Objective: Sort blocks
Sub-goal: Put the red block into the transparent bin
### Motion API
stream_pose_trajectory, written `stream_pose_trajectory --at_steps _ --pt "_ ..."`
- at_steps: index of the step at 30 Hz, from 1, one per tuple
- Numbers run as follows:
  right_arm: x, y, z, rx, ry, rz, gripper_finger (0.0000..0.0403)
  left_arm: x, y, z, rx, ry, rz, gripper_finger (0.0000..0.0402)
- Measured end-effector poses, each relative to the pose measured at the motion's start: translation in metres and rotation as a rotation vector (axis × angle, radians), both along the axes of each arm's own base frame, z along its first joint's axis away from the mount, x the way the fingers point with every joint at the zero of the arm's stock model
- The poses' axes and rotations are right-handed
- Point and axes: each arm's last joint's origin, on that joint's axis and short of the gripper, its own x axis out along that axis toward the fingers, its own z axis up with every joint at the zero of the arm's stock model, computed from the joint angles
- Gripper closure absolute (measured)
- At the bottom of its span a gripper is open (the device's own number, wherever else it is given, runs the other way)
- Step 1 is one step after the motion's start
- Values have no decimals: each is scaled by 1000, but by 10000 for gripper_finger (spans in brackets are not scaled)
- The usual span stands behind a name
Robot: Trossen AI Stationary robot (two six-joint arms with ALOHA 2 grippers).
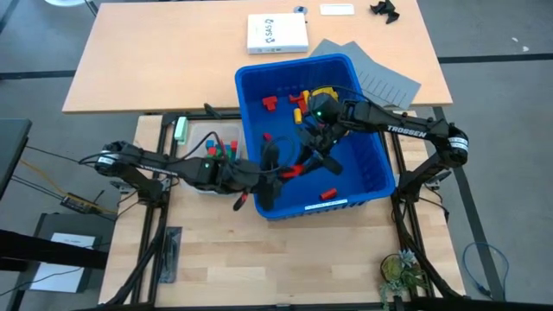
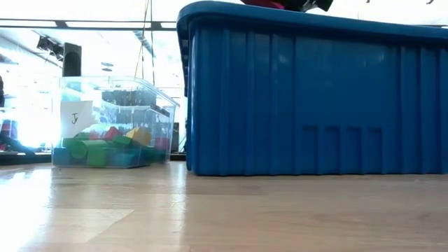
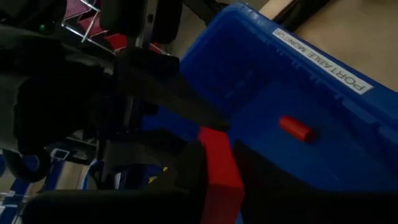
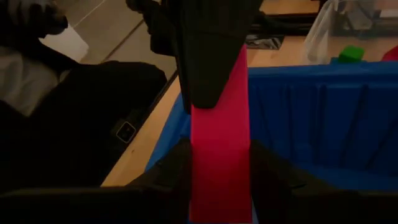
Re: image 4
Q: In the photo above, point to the white paper sheet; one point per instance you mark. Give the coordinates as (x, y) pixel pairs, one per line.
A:
(66, 43)

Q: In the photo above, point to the green cube block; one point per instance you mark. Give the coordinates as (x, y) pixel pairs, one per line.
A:
(351, 53)

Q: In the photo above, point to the clear plastic block container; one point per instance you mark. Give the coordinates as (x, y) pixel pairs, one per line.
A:
(320, 37)

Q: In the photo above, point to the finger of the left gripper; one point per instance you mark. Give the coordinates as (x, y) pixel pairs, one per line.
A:
(211, 62)

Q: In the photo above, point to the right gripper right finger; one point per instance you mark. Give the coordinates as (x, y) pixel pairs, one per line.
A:
(326, 205)

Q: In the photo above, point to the long red block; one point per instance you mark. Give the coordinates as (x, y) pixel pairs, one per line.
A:
(220, 155)

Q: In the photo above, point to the large blue plastic bin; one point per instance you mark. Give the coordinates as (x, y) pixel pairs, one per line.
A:
(311, 124)

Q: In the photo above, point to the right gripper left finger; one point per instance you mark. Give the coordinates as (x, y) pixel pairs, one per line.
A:
(93, 205)

